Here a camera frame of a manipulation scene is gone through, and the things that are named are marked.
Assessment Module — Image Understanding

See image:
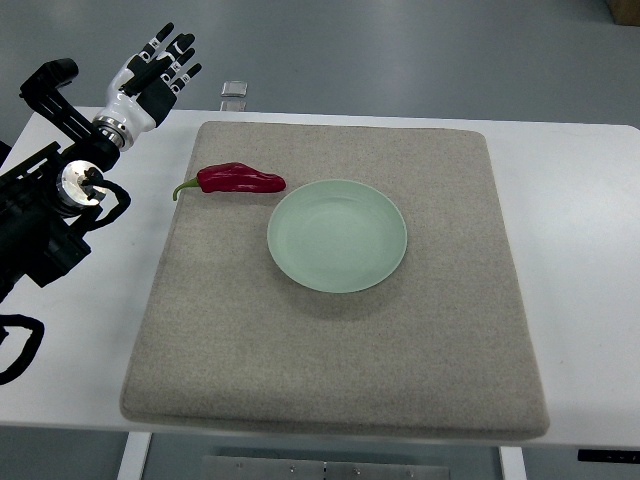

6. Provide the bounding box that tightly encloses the light green plate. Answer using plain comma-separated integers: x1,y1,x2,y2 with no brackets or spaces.
266,179,408,294

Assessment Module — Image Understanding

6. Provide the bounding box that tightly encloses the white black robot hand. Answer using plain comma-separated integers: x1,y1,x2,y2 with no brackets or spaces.
93,22,202,151

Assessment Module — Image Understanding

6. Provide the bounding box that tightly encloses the white table leg left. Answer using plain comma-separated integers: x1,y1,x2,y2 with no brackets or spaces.
116,432,152,480

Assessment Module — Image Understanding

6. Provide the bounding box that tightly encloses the white table leg right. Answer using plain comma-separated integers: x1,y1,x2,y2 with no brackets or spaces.
499,446,527,480

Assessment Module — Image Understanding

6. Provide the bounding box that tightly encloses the clear plastic bracket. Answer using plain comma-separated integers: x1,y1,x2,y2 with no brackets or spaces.
220,80,248,112

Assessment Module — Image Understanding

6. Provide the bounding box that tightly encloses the white table leg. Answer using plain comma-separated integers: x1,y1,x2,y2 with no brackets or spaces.
116,432,152,480
499,446,527,480

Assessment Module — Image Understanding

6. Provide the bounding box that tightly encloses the beige felt mat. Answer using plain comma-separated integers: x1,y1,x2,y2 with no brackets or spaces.
120,121,549,440

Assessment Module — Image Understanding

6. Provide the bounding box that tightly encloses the black cable loop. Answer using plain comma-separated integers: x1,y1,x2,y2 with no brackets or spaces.
0,313,46,386

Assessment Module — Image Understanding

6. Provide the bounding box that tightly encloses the red pepper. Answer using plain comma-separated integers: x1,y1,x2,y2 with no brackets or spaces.
172,162,287,201

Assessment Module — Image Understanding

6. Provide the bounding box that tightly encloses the cardboard box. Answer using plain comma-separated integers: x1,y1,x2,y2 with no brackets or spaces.
606,0,640,26

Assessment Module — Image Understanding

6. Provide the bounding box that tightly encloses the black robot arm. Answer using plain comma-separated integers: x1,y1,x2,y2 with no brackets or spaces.
1,58,131,296

